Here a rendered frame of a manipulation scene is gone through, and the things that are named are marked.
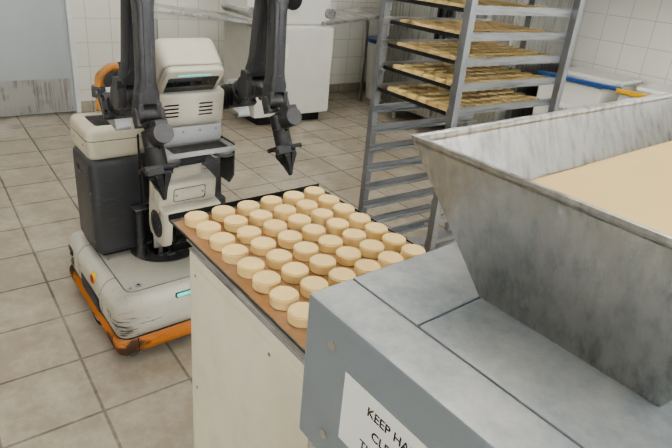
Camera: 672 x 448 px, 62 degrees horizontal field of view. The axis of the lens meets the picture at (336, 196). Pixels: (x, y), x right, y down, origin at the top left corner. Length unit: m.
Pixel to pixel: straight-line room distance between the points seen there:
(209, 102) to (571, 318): 1.69
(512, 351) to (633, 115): 0.41
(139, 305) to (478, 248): 1.76
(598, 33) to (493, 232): 4.86
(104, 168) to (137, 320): 0.57
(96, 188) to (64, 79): 3.19
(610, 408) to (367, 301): 0.20
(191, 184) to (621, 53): 3.93
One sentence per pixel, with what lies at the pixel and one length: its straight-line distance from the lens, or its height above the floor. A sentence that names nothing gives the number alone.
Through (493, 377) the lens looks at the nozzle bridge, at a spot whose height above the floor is 1.18.
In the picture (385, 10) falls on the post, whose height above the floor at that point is 1.27.
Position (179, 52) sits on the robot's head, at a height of 1.13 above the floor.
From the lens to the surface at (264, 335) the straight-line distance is 1.04.
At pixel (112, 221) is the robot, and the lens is 2.33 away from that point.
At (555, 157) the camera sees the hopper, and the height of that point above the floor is 1.28.
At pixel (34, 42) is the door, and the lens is 5.30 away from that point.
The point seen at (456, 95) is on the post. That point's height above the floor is 1.03.
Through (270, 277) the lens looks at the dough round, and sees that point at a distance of 1.00.
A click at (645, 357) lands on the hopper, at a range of 0.45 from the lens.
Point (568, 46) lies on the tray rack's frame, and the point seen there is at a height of 1.20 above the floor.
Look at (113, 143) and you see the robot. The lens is 2.22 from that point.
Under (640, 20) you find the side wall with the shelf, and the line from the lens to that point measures 5.14.
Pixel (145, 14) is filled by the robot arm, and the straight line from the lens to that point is 1.64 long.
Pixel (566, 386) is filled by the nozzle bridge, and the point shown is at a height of 1.18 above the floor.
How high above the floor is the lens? 1.45
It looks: 23 degrees down
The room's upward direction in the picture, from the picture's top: 5 degrees clockwise
